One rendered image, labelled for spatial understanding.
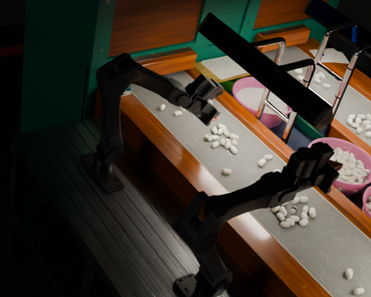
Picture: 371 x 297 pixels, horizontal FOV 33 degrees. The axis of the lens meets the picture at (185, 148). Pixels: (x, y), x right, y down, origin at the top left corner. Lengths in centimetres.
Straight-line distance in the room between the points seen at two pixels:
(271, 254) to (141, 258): 39
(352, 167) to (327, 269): 56
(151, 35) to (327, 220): 96
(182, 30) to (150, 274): 107
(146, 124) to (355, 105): 99
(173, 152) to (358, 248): 69
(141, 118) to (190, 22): 49
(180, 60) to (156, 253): 88
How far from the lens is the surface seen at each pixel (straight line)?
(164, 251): 195
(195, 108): 210
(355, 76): 296
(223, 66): 268
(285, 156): 230
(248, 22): 276
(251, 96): 262
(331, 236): 210
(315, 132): 258
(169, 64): 248
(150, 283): 186
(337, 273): 199
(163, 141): 219
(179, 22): 251
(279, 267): 189
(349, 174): 239
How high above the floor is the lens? 211
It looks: 38 degrees down
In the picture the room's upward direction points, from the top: 14 degrees clockwise
